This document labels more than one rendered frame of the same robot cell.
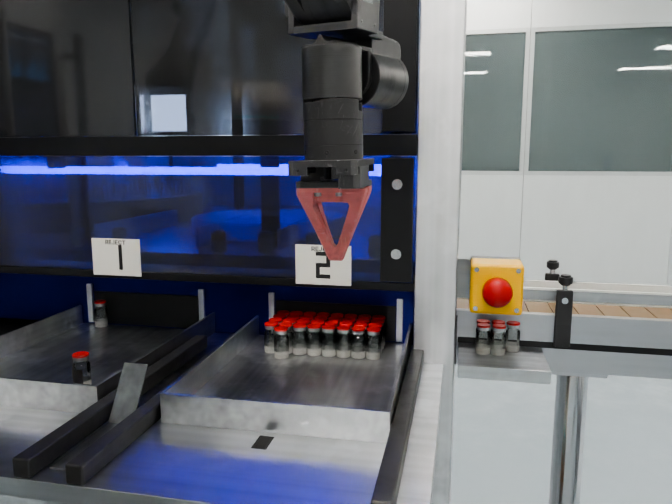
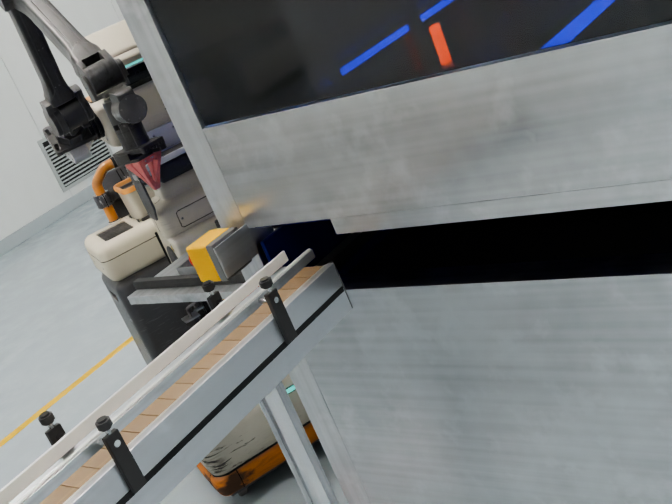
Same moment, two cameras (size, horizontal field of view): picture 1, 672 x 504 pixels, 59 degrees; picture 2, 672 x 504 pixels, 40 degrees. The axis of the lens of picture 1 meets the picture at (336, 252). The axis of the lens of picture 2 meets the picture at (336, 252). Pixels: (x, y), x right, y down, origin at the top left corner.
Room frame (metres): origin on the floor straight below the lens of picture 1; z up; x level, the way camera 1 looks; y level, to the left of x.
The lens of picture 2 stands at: (1.85, -1.49, 1.49)
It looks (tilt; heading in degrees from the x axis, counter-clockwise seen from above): 20 degrees down; 122
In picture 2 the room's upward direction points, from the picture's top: 23 degrees counter-clockwise
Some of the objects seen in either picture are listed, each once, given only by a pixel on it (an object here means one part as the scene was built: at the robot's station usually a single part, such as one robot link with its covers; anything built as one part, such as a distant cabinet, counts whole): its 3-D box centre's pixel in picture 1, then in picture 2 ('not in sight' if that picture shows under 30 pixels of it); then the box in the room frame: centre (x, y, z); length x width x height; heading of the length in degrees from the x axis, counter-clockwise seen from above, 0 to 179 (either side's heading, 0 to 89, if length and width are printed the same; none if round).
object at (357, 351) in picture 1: (321, 340); not in sight; (0.86, 0.02, 0.90); 0.18 x 0.02 x 0.05; 79
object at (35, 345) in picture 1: (87, 348); not in sight; (0.85, 0.37, 0.90); 0.34 x 0.26 x 0.04; 168
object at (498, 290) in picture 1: (497, 291); not in sight; (0.80, -0.22, 0.99); 0.04 x 0.04 x 0.04; 78
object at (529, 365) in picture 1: (500, 358); not in sight; (0.88, -0.25, 0.87); 0.14 x 0.13 x 0.02; 168
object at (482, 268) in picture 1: (495, 284); (218, 254); (0.84, -0.23, 0.99); 0.08 x 0.07 x 0.07; 168
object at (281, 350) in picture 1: (281, 342); not in sight; (0.85, 0.08, 0.90); 0.02 x 0.02 x 0.05
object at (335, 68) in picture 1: (335, 75); (121, 109); (0.59, 0.00, 1.26); 0.07 x 0.06 x 0.07; 144
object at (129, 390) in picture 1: (103, 411); not in sight; (0.60, 0.25, 0.91); 0.14 x 0.03 x 0.06; 168
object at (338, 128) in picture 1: (333, 140); (133, 137); (0.58, 0.00, 1.19); 0.10 x 0.07 x 0.07; 167
